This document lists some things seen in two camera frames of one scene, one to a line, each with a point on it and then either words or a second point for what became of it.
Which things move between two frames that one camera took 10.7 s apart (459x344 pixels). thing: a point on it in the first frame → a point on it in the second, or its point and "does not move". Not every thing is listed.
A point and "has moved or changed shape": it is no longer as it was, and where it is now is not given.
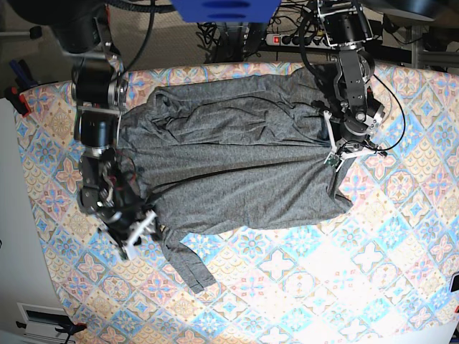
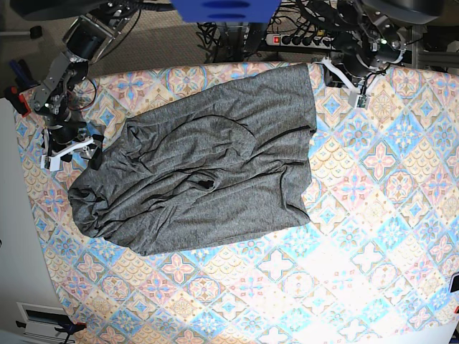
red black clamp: x=12 y=93 does not move
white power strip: x=292 y=40 does not move
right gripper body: x=353 y=139 → x=361 y=57
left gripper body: x=129 y=225 → x=58 y=141
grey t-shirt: x=204 y=153 has moved or changed shape
